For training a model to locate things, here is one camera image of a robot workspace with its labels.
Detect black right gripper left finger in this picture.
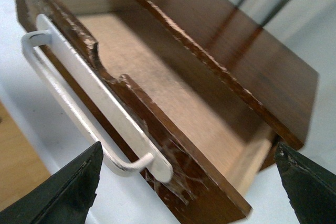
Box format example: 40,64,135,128
1,142,103,223

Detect clear adhesive tape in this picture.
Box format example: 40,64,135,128
142,136,209,206

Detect brown wooden drawer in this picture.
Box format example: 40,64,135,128
16,0,276,223

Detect white metal drawer handle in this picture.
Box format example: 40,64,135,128
21,14,173,183

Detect brown wooden drawer cabinet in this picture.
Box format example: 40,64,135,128
92,0,318,175

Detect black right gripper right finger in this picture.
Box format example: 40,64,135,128
274,143,335,223

